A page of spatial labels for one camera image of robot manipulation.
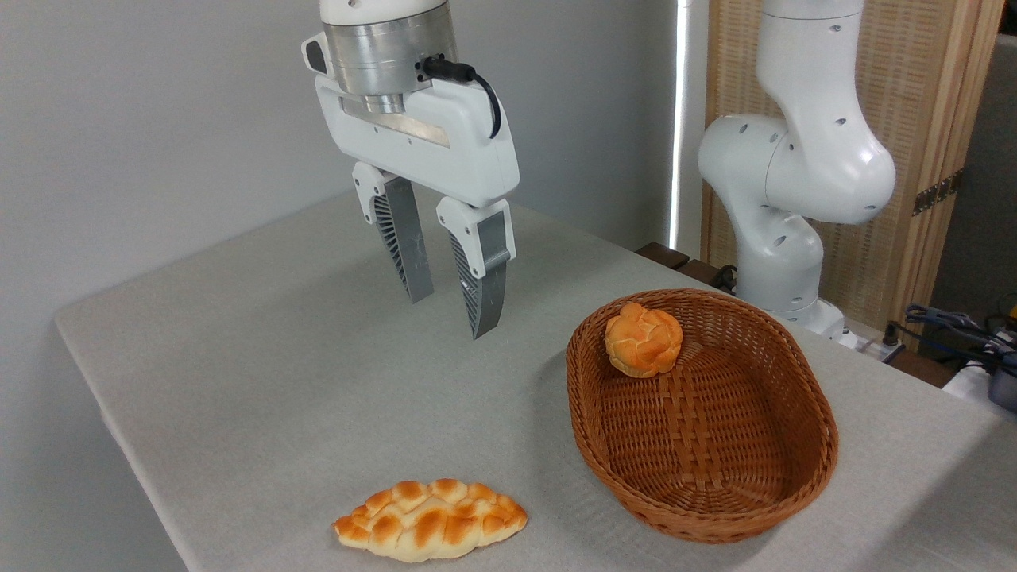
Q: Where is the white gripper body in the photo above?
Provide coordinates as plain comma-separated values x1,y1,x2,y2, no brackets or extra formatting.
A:
315,75,522,210

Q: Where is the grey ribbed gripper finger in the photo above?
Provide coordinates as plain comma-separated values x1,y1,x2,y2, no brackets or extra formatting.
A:
435,197,516,340
352,162,435,304

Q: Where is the long braided bread loaf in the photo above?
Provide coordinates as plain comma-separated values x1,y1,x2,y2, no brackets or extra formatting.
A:
332,478,529,564

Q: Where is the round bread roll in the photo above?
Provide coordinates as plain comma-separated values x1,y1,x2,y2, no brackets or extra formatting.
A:
605,302,684,379

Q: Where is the brown oval wicker basket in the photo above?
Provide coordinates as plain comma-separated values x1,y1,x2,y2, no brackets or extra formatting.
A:
566,288,840,544

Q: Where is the grey tablecloth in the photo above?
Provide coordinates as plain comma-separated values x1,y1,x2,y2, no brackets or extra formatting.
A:
54,184,1017,572

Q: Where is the dark wooden furniture piece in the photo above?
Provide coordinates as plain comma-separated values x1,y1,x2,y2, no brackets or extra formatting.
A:
636,242,736,292

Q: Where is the white power strip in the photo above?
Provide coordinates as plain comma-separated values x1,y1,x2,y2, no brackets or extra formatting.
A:
841,327,908,363

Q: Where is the wooden folding screen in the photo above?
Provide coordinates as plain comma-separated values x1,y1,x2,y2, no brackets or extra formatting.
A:
703,0,1006,350

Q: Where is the metal screen hinge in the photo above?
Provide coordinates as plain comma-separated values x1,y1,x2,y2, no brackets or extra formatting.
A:
912,170,965,217

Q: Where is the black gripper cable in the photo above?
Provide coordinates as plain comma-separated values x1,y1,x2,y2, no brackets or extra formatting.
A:
421,56,503,141

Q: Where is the blue cable bundle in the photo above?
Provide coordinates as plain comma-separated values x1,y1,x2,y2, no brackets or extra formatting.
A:
902,303,1017,360

